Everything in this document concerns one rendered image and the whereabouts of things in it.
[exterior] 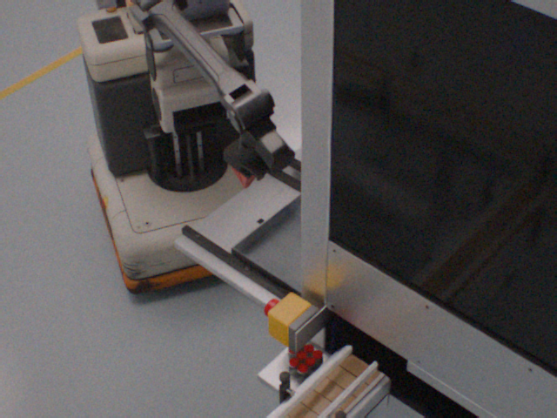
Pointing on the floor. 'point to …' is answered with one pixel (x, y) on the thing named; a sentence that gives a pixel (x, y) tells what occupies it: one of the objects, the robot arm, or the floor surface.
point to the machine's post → (317, 152)
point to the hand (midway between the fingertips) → (246, 184)
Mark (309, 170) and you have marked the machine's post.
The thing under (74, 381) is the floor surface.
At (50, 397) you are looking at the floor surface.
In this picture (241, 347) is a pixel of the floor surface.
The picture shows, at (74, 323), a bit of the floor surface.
